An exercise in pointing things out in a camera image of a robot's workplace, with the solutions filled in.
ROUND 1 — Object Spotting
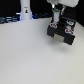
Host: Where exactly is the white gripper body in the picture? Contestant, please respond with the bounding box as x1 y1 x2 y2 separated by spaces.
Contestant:
48 0 79 7

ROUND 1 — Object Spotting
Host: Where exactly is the black kcup holder machine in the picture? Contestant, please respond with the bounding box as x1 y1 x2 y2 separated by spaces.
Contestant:
46 6 78 47

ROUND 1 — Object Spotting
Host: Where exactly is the white kcup with green lid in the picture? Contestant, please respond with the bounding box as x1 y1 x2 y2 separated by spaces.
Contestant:
54 9 60 19

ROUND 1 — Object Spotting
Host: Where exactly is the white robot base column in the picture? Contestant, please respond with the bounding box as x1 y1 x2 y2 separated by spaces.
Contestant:
20 0 32 20

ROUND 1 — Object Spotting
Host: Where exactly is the black equipment with blue lights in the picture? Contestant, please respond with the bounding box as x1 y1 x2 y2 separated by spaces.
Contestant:
0 13 21 24

